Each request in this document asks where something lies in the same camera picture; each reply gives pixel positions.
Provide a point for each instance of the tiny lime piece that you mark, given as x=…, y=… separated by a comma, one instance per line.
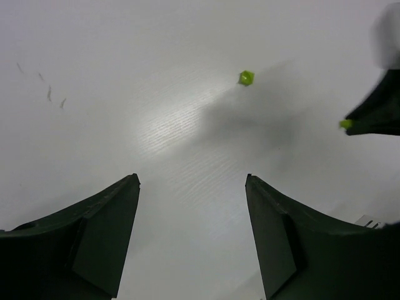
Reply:
x=246, y=78
x=346, y=124

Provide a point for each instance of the right white bin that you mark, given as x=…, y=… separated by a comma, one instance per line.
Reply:
x=370, y=222

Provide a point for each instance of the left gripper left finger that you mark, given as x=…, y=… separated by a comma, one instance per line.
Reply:
x=78, y=252

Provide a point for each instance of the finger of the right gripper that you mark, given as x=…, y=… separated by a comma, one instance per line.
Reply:
x=379, y=112

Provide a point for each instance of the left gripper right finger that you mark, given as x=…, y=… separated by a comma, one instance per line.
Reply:
x=305, y=254

